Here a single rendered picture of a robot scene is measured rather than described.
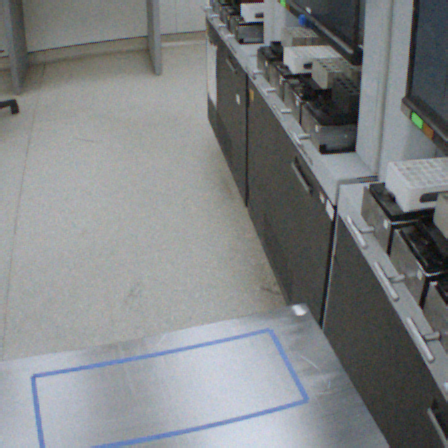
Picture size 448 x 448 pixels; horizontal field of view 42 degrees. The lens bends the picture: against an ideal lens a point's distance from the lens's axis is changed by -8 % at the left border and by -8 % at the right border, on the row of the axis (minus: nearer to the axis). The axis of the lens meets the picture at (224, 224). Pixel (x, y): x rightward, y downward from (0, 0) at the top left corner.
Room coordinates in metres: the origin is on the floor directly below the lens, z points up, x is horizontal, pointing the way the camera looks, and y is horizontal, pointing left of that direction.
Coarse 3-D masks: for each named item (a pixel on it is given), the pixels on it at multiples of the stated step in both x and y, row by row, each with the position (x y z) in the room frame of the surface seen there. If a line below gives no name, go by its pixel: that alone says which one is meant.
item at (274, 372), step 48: (192, 336) 0.61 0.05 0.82; (240, 336) 0.60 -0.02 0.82; (288, 336) 0.60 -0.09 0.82; (0, 384) 0.50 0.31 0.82; (48, 384) 0.51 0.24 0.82; (96, 384) 0.51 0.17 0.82; (144, 384) 0.51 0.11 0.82; (192, 384) 0.52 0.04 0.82; (240, 384) 0.52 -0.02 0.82; (288, 384) 0.51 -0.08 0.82; (336, 384) 0.51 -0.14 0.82; (0, 432) 0.42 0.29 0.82; (48, 432) 0.42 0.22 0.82; (96, 432) 0.43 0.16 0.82; (144, 432) 0.43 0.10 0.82; (192, 432) 0.44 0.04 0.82; (240, 432) 0.43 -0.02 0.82; (288, 432) 0.43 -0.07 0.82; (336, 432) 0.43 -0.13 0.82
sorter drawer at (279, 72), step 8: (272, 64) 1.71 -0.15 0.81; (280, 64) 1.68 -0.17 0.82; (272, 72) 1.69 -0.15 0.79; (280, 72) 1.63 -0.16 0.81; (288, 72) 1.62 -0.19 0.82; (272, 80) 1.68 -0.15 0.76; (280, 80) 1.60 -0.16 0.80; (264, 88) 1.64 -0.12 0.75; (272, 88) 1.65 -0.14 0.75; (280, 88) 1.60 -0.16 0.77; (264, 96) 1.60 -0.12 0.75; (280, 96) 1.60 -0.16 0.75
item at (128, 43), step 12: (144, 36) 4.35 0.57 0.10; (168, 36) 4.39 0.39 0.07; (180, 36) 4.40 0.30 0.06; (192, 36) 4.42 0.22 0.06; (204, 36) 4.44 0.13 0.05; (60, 48) 4.23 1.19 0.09; (72, 48) 4.25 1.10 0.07; (84, 48) 4.26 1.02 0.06; (96, 48) 4.28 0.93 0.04; (108, 48) 4.30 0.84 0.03; (120, 48) 4.31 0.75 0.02; (132, 48) 4.32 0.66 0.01; (144, 48) 4.33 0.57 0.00; (0, 60) 4.14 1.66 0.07; (36, 60) 4.19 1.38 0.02; (48, 60) 4.20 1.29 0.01; (60, 60) 4.20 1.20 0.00
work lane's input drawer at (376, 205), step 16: (368, 192) 1.00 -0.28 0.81; (384, 192) 0.98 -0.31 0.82; (368, 208) 0.99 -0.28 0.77; (384, 208) 0.93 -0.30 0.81; (400, 208) 0.92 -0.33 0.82; (432, 208) 0.92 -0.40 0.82; (352, 224) 0.96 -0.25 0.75; (368, 224) 0.98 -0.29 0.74; (384, 224) 0.91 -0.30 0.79; (400, 224) 0.89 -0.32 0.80; (416, 224) 0.90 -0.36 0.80; (384, 240) 0.90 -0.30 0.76
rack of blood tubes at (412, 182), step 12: (396, 168) 0.99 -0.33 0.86; (408, 168) 1.00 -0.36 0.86; (420, 168) 1.00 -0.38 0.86; (432, 168) 1.00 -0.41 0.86; (444, 168) 0.99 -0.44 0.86; (396, 180) 0.96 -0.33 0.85; (408, 180) 0.96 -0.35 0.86; (420, 180) 0.95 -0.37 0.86; (432, 180) 0.95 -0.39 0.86; (444, 180) 0.95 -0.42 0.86; (396, 192) 0.96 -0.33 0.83; (408, 192) 0.92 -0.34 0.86; (420, 192) 0.92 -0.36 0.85; (432, 192) 0.99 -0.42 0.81; (444, 192) 1.00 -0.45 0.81; (408, 204) 0.92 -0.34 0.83; (420, 204) 0.92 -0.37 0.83; (432, 204) 0.93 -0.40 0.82
